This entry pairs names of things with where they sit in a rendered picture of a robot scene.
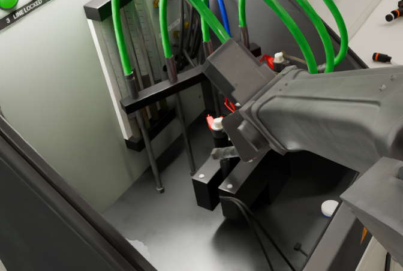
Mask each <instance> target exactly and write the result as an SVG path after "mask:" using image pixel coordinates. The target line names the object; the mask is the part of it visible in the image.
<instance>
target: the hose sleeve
mask: <svg viewBox="0 0 403 271"><path fill-rule="evenodd" d="M216 155H217V157H218V158H220V159H225V158H232V157H239V155H238V154H237V150H236V149H235V147H234V146H230V147H222V148H219V149H218V150H217V152H216Z"/></svg>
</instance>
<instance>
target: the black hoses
mask: <svg viewBox="0 0 403 271"><path fill-rule="evenodd" d="M184 1H185V2H186V3H187V4H188V5H189V6H190V17H189V24H188V33H187V41H186V45H185V48H184V47H183V41H184ZM179 7H180V36H179V44H178V43H174V45H173V47H178V48H179V51H178V55H176V56H175V61H177V63H175V67H176V72H177V75H178V73H179V71H182V70H183V69H184V68H185V66H187V65H189V64H190V65H191V66H192V68H195V67H196V65H195V64H194V63H193V61H192V59H195V58H196V56H197V54H199V62H198V66H199V65H202V59H203V53H202V51H201V50H199V48H200V43H201V40H202V35H203V34H202V24H201V15H200V14H199V12H198V11H197V10H196V9H195V8H194V7H193V6H192V5H191V4H190V3H189V1H188V0H179ZM194 14H195V15H196V18H197V20H196V26H195V30H194V35H193V41H192V44H191V47H190V39H191V31H192V26H193V15H194ZM199 26H200V29H199ZM198 31H199V35H198V39H197V34H198ZM196 39H197V44H196ZM195 44H196V48H195ZM188 52H190V53H189V54H188ZM193 52H194V54H193ZM182 56H183V57H184V58H183V59H182ZM181 63H182V65H181ZM163 71H167V67H166V65H165V66H163Z"/></svg>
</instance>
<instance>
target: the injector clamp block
mask: <svg viewBox="0 0 403 271"><path fill-rule="evenodd" d="M229 160H230V170H231V172H230V174H229V175H228V176H227V177H226V179H225V180H224V181H223V178H222V171H221V167H220V163H219V159H213V158H212V156H210V157H209V159H208V160H207V161H206V162H205V163H204V164H203V165H202V166H201V168H200V169H199V170H198V171H197V172H196V174H195V175H194V176H193V177H192V182H193V187H194V192H195V195H196V200H197V205H198V206H200V207H202V208H205V209H207V210H210V211H213V210H214V209H215V208H216V207H217V205H218V204H219V203H220V202H221V207H222V214H223V216H225V217H228V218H230V219H233V220H235V221H237V222H239V221H240V220H241V219H242V217H243V216H244V215H243V213H242V211H241V210H240V209H239V207H238V206H237V205H236V204H235V203H234V202H232V201H226V200H224V199H220V198H219V197H220V196H222V197H233V198H236V199H238V200H240V201H241V202H243V203H244V204H245V205H246V206H247V207H248V208H250V207H251V205H252V204H253V202H254V201H255V200H257V201H260V202H262V203H266V204H268V205H271V204H272V203H273V201H274V199H276V197H277V195H278V194H279V193H280V191H281V190H282V188H283V187H284V185H285V184H286V183H287V181H288V180H289V178H290V177H291V170H290V152H289V151H288V152H287V153H286V154H285V155H284V156H283V155H281V154H280V153H278V152H276V151H274V150H273V149H271V150H269V151H268V152H266V153H264V154H262V155H260V156H258V157H257V158H254V159H251V160H250V161H248V162H243V161H242V160H241V159H240V157H232V158H229Z"/></svg>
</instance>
